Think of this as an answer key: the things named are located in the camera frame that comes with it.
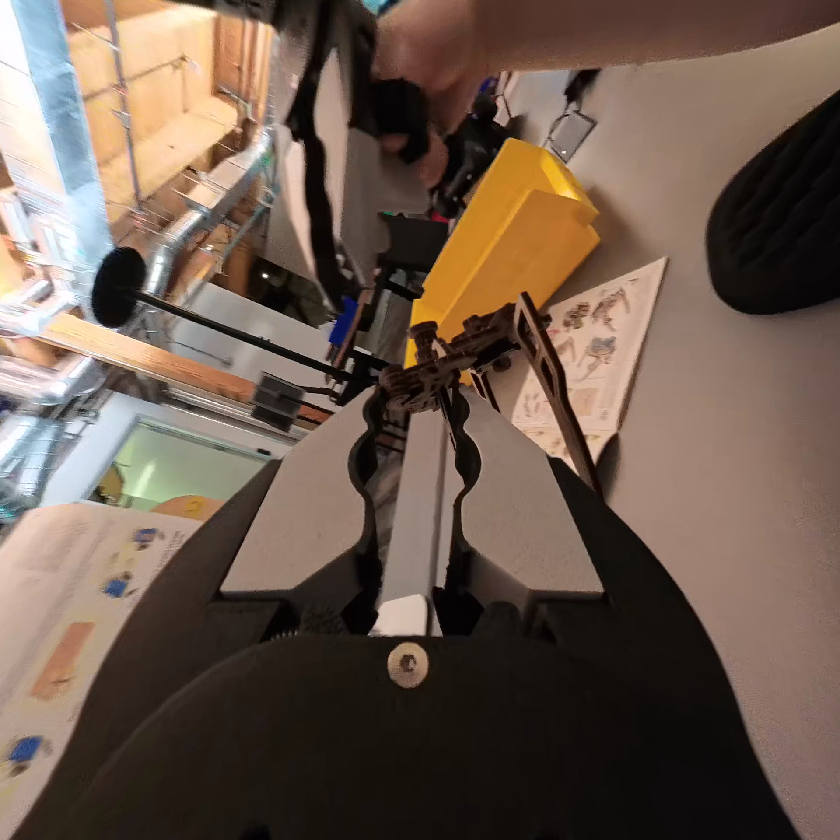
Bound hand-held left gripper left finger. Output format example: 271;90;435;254
218;387;388;621

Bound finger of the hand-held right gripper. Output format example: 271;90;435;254
270;36;345;315
327;45;429;291

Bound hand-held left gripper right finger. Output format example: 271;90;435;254
443;387;605;621

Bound wooden gear model assembly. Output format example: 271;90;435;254
379;292;601;493

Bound person's right forearm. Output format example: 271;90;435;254
472;0;840;80

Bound person's right hand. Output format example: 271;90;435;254
374;0;500;191

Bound silver air ducts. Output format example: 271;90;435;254
0;0;283;460

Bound grey sign panel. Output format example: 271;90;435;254
251;373;306;433

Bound blue storage bin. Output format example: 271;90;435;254
326;295;358;349

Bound yellow plastic bin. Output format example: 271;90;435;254
403;138;601;388

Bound black light stand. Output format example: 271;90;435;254
91;246;395;408

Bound illustrated instruction booklet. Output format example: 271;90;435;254
511;256;669;467

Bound printed instruction sheet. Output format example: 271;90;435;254
0;502;204;828

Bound black cushion pad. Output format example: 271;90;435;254
705;92;840;316

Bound wooden post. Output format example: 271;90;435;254
39;311;336;427

